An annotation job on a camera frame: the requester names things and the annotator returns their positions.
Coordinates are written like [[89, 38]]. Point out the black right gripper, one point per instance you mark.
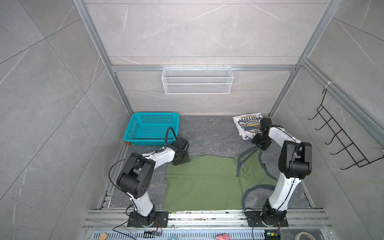
[[264, 147]]

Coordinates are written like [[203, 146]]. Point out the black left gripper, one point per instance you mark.
[[187, 158]]

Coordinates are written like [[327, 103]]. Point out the white navy-trimmed tank top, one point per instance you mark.
[[248, 125]]

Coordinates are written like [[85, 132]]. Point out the olive green tank top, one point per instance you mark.
[[215, 183]]

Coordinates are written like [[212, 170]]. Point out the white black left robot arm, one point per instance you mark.
[[135, 177]]

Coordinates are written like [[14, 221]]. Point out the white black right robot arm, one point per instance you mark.
[[295, 163]]

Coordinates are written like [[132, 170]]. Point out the teal plastic basket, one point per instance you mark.
[[152, 128]]

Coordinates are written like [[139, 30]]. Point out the pink small object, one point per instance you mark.
[[223, 237]]

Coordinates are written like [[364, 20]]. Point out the green circuit board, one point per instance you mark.
[[272, 235]]

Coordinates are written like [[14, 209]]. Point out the white tape roll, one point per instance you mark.
[[304, 236]]

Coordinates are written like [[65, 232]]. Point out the small wooden block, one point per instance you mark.
[[103, 236]]

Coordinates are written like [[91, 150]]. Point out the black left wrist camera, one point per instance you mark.
[[182, 144]]

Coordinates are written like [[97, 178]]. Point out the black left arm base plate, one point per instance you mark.
[[154, 220]]

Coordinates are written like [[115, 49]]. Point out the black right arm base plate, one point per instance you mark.
[[260, 219]]

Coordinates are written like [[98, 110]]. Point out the white wire mesh shelf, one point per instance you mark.
[[197, 80]]

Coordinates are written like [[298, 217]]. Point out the black wire hook rack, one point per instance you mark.
[[358, 158]]

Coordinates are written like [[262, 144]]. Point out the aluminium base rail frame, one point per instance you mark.
[[205, 225]]

